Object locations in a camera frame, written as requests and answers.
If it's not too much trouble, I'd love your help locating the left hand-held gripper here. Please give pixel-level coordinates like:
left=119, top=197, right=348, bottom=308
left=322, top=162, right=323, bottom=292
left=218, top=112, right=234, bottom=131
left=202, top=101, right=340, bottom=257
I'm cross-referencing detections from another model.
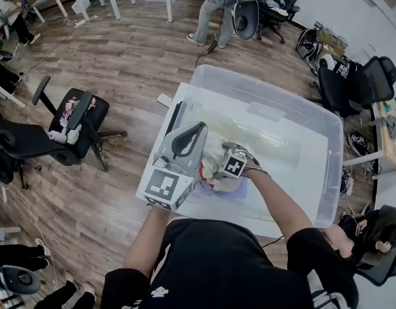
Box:
left=135, top=121, right=207, bottom=212

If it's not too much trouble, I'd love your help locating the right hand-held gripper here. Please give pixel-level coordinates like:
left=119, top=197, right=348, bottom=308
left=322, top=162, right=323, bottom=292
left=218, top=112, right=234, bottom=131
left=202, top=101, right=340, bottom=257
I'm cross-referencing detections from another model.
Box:
left=216, top=142, right=260, bottom=180

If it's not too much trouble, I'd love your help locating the lavender clothes garment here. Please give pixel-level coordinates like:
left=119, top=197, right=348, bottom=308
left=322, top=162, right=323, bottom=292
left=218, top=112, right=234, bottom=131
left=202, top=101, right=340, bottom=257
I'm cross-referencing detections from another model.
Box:
left=193, top=174, right=250, bottom=202

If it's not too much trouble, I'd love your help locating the clear plastic storage bin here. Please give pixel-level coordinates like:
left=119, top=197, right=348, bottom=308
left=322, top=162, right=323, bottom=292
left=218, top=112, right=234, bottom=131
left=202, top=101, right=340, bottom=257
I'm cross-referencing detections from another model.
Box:
left=152, top=64, right=345, bottom=230

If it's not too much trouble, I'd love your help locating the person's left forearm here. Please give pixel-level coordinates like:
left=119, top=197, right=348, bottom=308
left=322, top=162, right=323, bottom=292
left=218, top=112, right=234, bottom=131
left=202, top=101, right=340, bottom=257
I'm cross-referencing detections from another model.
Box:
left=122, top=204, right=172, bottom=281

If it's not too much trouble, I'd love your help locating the person's right forearm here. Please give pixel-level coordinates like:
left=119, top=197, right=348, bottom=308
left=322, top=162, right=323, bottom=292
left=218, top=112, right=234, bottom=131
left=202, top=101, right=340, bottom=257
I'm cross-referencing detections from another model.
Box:
left=244, top=167, right=316, bottom=238

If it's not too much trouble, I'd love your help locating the person's black t-shirt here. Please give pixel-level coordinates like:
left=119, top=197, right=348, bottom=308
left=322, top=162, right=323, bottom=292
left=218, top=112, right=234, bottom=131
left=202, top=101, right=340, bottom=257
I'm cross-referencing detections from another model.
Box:
left=100, top=218, right=360, bottom=309

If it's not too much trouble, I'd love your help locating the white pink fabric heap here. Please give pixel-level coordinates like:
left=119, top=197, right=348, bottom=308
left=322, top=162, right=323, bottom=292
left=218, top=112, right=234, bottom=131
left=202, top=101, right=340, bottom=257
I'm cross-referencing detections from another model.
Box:
left=48, top=97, right=97, bottom=145

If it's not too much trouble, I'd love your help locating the white round headset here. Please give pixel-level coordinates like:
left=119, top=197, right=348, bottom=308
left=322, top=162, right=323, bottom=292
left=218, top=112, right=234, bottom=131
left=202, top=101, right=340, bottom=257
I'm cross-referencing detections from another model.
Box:
left=319, top=53, right=337, bottom=70

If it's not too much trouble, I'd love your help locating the black white-trimmed backpack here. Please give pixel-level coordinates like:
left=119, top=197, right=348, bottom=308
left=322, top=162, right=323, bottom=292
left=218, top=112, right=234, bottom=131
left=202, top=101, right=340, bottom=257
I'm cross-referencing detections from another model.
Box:
left=296, top=27, right=326, bottom=66
left=232, top=0, right=260, bottom=41

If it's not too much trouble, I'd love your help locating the wooden desk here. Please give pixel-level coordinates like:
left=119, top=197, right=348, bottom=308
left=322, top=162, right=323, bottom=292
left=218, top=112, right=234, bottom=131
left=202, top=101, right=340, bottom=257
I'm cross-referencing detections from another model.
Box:
left=343, top=93, right=396, bottom=182

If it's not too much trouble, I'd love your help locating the gray crumpled cloth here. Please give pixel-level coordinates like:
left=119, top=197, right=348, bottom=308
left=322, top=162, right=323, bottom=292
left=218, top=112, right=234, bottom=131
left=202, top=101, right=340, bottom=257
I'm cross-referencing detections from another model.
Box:
left=379, top=114, right=396, bottom=138

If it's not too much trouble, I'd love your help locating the gray yellow fabric heap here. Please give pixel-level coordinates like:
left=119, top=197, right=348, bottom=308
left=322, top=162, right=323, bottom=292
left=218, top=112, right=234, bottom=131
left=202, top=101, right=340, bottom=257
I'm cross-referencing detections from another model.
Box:
left=259, top=0, right=289, bottom=16

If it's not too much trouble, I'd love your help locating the gray black office chair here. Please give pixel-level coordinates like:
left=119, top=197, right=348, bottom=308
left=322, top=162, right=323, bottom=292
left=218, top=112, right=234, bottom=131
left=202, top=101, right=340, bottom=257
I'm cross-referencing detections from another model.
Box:
left=0, top=264, right=42, bottom=309

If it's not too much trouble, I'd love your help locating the black cable tangle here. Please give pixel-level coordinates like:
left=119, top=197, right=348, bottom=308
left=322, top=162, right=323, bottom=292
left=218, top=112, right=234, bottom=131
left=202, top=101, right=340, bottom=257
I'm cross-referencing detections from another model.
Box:
left=341, top=129, right=384, bottom=196

